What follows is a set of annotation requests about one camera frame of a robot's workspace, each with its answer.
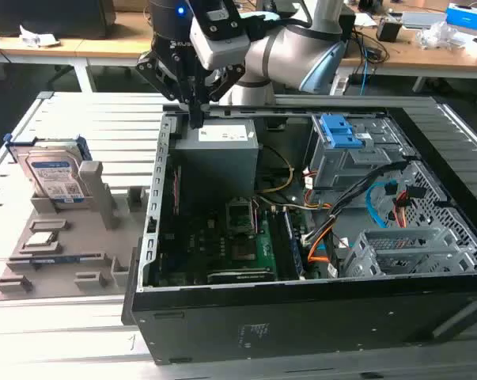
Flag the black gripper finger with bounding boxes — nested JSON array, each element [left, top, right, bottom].
[[134, 50, 198, 130], [196, 63, 246, 130]]

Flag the hard disk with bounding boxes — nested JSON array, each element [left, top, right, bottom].
[[4, 134, 93, 205]]

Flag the grey disk bay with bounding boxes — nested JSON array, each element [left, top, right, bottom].
[[340, 227, 477, 278]]

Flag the grey power supply unit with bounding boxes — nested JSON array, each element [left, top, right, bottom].
[[170, 118, 261, 199]]

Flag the white power strip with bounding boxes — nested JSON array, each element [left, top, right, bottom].
[[331, 74, 350, 96]]

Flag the blue carrier in cage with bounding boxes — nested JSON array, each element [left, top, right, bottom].
[[319, 113, 364, 150]]

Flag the large black box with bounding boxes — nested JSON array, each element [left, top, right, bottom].
[[0, 0, 107, 40]]

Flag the wooden desk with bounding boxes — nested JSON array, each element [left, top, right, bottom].
[[75, 10, 477, 93], [0, 35, 89, 94]]

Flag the black speaker box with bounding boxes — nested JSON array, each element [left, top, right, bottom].
[[339, 13, 357, 40]]

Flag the CPU socket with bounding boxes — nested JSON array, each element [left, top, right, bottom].
[[225, 196, 259, 237]]

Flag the grey drive cage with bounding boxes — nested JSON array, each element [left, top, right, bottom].
[[305, 114, 417, 191]]

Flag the green motherboard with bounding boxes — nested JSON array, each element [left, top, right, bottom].
[[150, 197, 314, 286]]

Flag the motherboard chipset chip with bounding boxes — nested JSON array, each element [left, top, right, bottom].
[[232, 243, 259, 262]]

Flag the black RAM stick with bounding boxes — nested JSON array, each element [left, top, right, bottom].
[[268, 209, 298, 280]]

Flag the blue installed RAM stick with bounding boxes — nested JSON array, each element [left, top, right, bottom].
[[283, 209, 305, 278]]

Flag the grey parts rack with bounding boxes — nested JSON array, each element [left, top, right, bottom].
[[0, 160, 152, 302]]

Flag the black graphics card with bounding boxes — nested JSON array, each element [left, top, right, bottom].
[[206, 267, 278, 284]]

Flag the silver CPU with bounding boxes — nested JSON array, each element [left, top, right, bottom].
[[24, 232, 59, 249]]

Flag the silver flat device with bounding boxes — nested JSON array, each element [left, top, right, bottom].
[[402, 10, 449, 29]]

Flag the blue RAM stick on rack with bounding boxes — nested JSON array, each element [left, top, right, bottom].
[[30, 255, 83, 265]]

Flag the clear plastic bag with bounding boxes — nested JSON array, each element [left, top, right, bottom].
[[415, 21, 477, 51]]

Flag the blue white carton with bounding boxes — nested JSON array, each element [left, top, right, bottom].
[[445, 2, 477, 31]]

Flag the black open PC case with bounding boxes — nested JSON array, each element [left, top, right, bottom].
[[121, 103, 477, 367]]

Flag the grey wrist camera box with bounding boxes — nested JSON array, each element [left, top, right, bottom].
[[189, 0, 250, 71]]

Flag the yellow wires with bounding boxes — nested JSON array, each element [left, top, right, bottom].
[[257, 144, 295, 195]]

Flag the blue hanging cable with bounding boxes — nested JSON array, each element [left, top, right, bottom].
[[359, 43, 373, 96]]

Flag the black cable bundle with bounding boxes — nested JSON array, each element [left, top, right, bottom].
[[301, 161, 405, 246]]

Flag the blue data wire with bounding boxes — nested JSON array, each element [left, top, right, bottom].
[[365, 181, 393, 229]]

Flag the orange black power wire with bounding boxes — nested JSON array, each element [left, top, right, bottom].
[[390, 185, 427, 229]]

